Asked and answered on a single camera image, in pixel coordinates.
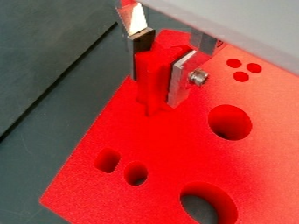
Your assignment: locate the red shape-sorting board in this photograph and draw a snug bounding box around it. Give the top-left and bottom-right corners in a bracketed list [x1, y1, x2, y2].
[38, 28, 299, 224]

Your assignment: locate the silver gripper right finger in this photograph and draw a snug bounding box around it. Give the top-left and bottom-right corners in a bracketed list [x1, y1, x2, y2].
[166, 29, 217, 108]

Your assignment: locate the large grey panel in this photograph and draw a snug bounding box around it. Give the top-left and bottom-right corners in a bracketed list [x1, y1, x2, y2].
[0, 0, 116, 136]

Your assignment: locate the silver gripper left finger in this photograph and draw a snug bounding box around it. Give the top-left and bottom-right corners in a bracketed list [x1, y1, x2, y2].
[116, 1, 154, 81]

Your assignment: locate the red star-shaped peg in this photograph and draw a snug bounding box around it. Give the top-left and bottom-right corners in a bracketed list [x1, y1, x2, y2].
[134, 44, 190, 116]

